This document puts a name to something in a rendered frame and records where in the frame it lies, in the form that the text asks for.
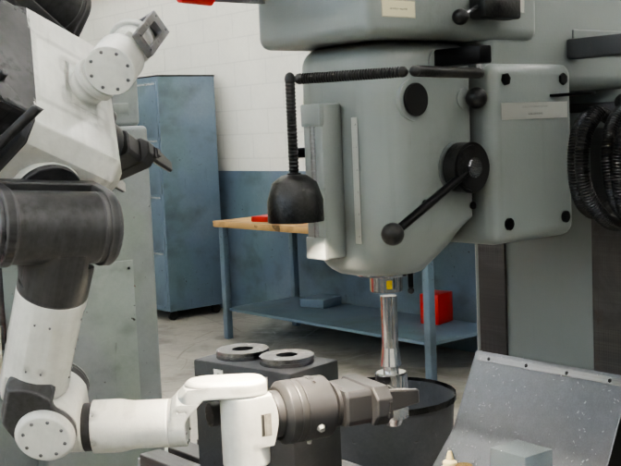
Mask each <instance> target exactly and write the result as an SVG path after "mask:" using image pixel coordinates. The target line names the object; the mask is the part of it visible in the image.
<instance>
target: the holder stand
mask: <svg viewBox="0 0 621 466"><path fill-rule="evenodd" d="M194 370H195V377H196V376H202V375H214V374H260V375H262V376H263V377H264V378H265V379H266V383H267V391H268V390H269V389H270V387H271V385H272V384H273V382H275V381H280V380H287V379H293V378H299V377H303V376H306V375H309V376H312V375H318V374H320V375H323V376H324V377H325V378H326V379H327V380H328V381H331V380H336V379H338V365H337V360H333V359H326V358H320V357H314V352H312V351H310V350H306V349H277V350H269V347H268V346H267V345H263V344H256V343H241V344H232V345H227V346H223V347H220V348H218V349H217V350H216V354H213V355H209V356H205V357H202V358H199V359H196V360H194ZM213 401H219V400H204V401H203V402H202V403H201V404H200V405H199V406H198V408H197V422H198V438H199V456H200V466H224V464H223V448H222V431H221V425H219V426H214V427H210V426H209V425H208V424H207V422H206V418H205V405H206V403H207V402H213ZM270 453H271V462H270V463H269V464H268V465H267V466H342V456H341V434H340V426H339V427H336V429H335V432H334V433H333V434H332V435H331V436H330V437H326V438H320V439H315V440H312V441H311V444H307V441H304V442H299V443H294V444H288V445H284V444H282V443H281V442H280V441H278V440H277V439H276V440H275V443H274V446H270Z"/></svg>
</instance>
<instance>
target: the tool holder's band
mask: <svg viewBox="0 0 621 466"><path fill-rule="evenodd" d="M375 379H376V380H377V381H381V382H399V381H404V380H406V379H408V372H407V371H405V370H403V369H399V372H398V373H393V374H388V373H384V369H382V370H379V371H377V372H376V373H375Z"/></svg>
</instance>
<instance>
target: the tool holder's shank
mask: <svg viewBox="0 0 621 466"><path fill-rule="evenodd" d="M380 302H381V327H382V354H381V362H380V366H382V367H383V368H384V373H388V374H393V373H398V372H399V366H401V365H402V362H401V358H400V353H399V347H398V326H397V300H396V295H392V294H388V295H381V296H380Z"/></svg>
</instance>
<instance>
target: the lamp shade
mask: <svg viewBox="0 0 621 466"><path fill-rule="evenodd" d="M267 214H268V223H269V224H307V223H316V222H322V221H324V212H323V196H322V194H321V191H320V189H319V186H318V183H317V181H315V180H314V179H312V178H311V177H309V176H308V175H303V174H301V173H287V175H284V176H281V177H280V178H278V179H277V180H276V181H275V182H274V183H272V186H271V189H270V193H269V196H268V200H267Z"/></svg>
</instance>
